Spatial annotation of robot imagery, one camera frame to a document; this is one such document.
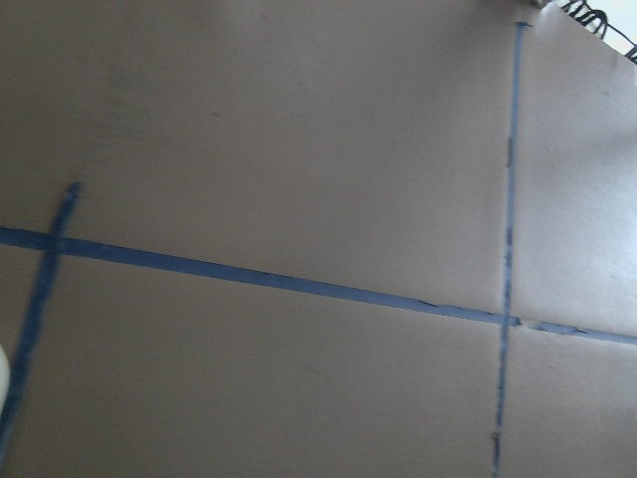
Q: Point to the white rectangular plate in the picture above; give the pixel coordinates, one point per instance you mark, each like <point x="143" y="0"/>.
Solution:
<point x="4" y="376"/>

